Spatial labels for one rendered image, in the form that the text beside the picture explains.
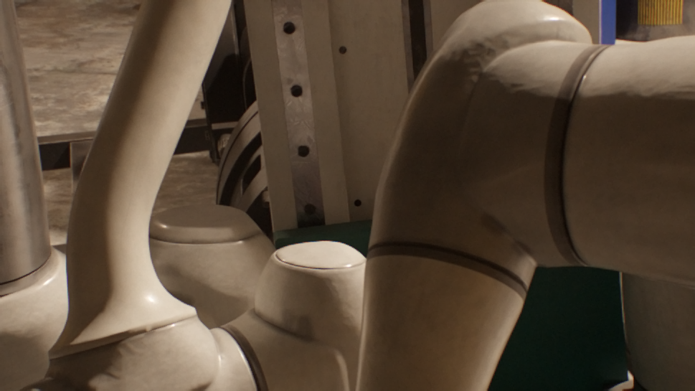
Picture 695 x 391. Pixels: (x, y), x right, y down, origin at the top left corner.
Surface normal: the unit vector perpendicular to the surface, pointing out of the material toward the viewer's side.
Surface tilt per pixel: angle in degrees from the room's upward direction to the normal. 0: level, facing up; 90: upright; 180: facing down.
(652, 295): 88
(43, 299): 59
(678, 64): 26
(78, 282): 71
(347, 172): 90
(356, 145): 90
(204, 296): 83
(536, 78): 32
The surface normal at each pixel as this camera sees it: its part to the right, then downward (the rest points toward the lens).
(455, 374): 0.44, 0.00
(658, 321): -0.73, 0.30
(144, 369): 0.27, -0.24
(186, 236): -0.12, -0.51
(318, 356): 0.18, 0.00
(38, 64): -0.10, -0.94
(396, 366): -0.40, -0.23
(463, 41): -0.50, -0.62
